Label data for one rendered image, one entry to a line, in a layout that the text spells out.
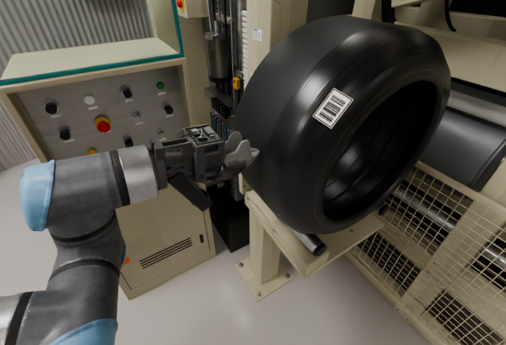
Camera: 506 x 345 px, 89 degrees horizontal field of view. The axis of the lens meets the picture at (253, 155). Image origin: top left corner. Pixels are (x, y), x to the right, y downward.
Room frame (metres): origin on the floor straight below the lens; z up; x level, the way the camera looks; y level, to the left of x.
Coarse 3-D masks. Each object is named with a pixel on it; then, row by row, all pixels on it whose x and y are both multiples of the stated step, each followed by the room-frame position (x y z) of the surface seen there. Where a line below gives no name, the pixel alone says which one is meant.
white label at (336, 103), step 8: (328, 96) 0.41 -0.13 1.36; (336, 96) 0.41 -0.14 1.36; (344, 96) 0.40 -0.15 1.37; (328, 104) 0.40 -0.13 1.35; (336, 104) 0.40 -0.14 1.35; (344, 104) 0.39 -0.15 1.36; (320, 112) 0.40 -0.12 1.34; (328, 112) 0.39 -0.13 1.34; (336, 112) 0.39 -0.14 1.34; (320, 120) 0.39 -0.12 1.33; (328, 120) 0.39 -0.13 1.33; (336, 120) 0.38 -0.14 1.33
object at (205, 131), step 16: (192, 128) 0.40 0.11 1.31; (208, 128) 0.40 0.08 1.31; (160, 144) 0.33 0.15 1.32; (176, 144) 0.34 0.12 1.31; (192, 144) 0.35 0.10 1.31; (208, 144) 0.35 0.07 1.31; (224, 144) 0.36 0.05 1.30; (160, 160) 0.32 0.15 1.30; (176, 160) 0.34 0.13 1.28; (192, 160) 0.35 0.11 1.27; (208, 160) 0.35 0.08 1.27; (160, 176) 0.30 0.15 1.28; (192, 176) 0.34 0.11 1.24
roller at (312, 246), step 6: (300, 234) 0.46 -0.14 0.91; (306, 234) 0.45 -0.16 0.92; (312, 234) 0.45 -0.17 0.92; (306, 240) 0.44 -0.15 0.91; (312, 240) 0.43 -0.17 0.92; (318, 240) 0.43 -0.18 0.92; (306, 246) 0.43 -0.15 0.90; (312, 246) 0.42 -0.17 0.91; (318, 246) 0.41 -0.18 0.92; (324, 246) 0.41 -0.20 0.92; (312, 252) 0.41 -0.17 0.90; (318, 252) 0.40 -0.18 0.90
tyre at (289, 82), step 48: (288, 48) 0.57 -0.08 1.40; (336, 48) 0.50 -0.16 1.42; (384, 48) 0.48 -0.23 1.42; (432, 48) 0.53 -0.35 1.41; (288, 96) 0.46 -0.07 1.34; (384, 96) 0.44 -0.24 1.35; (432, 96) 0.58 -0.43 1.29; (288, 144) 0.40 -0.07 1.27; (336, 144) 0.39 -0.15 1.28; (384, 144) 0.72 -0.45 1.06; (288, 192) 0.37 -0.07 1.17; (336, 192) 0.63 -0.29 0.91; (384, 192) 0.54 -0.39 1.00
